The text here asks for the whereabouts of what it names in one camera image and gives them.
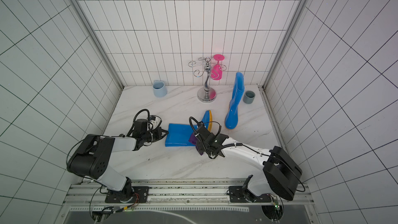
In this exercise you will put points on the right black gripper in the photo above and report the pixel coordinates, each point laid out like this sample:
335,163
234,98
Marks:
202,135

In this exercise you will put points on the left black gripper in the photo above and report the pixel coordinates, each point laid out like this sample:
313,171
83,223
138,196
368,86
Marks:
158,131

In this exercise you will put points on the blue rubber boot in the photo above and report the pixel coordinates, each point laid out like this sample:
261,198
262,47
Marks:
231,120
182,135

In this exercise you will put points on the purple cloth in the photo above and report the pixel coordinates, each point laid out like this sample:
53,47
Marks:
198,145

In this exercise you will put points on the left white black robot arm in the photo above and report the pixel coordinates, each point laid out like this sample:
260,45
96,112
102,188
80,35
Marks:
91,157

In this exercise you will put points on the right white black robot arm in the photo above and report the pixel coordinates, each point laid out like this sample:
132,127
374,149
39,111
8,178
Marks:
278,173

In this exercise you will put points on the light blue mug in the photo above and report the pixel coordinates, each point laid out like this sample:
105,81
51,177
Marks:
159,88

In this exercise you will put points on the chrome glass holder stand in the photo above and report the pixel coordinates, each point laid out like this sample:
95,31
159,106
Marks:
207,94

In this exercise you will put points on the grey-teal cup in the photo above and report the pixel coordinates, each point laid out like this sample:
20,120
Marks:
249,97

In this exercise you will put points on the pink wine glass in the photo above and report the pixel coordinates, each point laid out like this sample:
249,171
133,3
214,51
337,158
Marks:
216,72

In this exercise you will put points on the aluminium mounting rail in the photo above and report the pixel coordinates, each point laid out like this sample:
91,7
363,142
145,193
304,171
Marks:
170,195

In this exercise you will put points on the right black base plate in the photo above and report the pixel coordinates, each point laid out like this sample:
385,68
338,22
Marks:
239,195

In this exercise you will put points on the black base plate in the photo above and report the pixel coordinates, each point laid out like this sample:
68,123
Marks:
134,194
239,195

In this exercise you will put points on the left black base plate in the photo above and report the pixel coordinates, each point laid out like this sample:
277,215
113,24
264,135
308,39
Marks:
134,194

